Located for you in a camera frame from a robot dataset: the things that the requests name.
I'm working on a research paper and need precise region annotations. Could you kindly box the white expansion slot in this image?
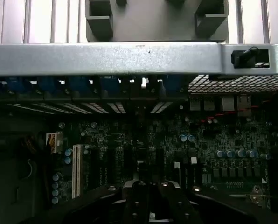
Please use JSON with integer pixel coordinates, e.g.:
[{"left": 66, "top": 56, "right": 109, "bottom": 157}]
[{"left": 71, "top": 143, "right": 82, "bottom": 200}]

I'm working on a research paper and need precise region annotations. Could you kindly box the green motherboard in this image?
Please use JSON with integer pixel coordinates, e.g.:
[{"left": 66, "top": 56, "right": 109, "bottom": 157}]
[{"left": 45, "top": 113, "right": 278, "bottom": 211}]

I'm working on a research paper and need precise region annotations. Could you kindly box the white power connector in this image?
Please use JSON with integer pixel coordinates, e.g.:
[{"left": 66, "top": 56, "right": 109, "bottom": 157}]
[{"left": 45, "top": 131, "right": 64, "bottom": 155}]

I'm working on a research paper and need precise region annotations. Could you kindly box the open black PC case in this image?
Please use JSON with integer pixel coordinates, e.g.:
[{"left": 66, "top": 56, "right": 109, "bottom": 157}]
[{"left": 0, "top": 42, "right": 278, "bottom": 224}]

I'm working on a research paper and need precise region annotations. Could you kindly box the grey parts rack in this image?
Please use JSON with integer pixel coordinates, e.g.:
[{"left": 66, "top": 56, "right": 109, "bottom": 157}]
[{"left": 84, "top": 0, "right": 230, "bottom": 44}]

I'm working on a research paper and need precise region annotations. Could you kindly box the thin red wire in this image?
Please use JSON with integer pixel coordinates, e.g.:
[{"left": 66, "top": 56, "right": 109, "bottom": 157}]
[{"left": 199, "top": 76, "right": 278, "bottom": 123}]

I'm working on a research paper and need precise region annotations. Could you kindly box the black intrusion switch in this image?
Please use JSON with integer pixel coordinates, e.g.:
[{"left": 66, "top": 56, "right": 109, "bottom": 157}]
[{"left": 230, "top": 46, "right": 259, "bottom": 69}]

